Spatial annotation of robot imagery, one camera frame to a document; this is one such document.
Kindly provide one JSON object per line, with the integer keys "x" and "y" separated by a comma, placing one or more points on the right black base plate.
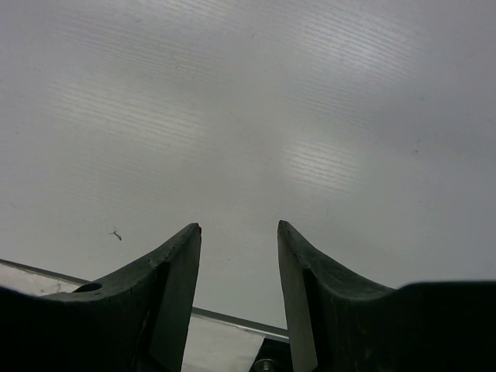
{"x": 274, "y": 355}

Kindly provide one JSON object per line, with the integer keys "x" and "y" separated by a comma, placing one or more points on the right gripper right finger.
{"x": 338, "y": 320}

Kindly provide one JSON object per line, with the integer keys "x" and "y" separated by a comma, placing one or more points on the aluminium rail at front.
{"x": 268, "y": 330}

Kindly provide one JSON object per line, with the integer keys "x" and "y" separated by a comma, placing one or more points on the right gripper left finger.
{"x": 133, "y": 319}

